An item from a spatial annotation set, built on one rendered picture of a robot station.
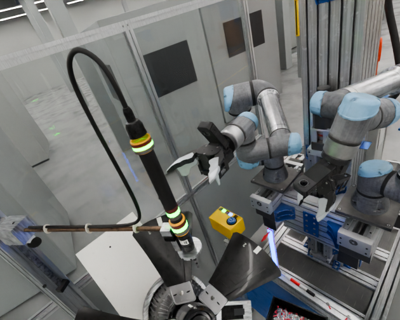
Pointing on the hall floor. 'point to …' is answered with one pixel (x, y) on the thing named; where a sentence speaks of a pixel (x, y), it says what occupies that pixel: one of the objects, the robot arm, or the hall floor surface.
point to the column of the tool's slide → (66, 302)
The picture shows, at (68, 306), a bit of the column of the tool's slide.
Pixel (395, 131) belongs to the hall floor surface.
